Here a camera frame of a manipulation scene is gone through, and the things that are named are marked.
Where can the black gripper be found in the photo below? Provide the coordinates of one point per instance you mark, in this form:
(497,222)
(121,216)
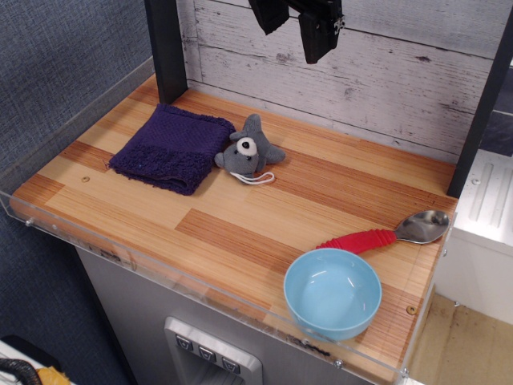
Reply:
(320,22)

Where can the grey plush bear toy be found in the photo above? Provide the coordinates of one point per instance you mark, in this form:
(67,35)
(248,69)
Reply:
(249,153)

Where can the purple folded towel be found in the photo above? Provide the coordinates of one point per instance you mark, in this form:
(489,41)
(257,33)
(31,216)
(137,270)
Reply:
(174,149)

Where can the light blue plastic bowl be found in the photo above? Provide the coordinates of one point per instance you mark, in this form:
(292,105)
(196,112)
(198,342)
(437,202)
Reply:
(332,293)

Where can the clear acrylic table guard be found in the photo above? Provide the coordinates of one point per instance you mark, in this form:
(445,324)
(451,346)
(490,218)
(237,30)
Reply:
(221,255)

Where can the white ribbed side unit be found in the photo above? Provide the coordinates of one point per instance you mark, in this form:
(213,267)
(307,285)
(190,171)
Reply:
(475,269)

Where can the grey cabinet under table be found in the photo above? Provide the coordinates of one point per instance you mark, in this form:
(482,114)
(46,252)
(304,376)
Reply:
(220,319)

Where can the silver button control panel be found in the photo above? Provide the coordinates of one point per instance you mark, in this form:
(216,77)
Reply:
(201,358)

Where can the left black vertical post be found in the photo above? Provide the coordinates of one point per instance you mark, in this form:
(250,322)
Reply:
(167,49)

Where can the red handled metal spoon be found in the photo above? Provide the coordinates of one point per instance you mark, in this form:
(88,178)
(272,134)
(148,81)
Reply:
(420,228)

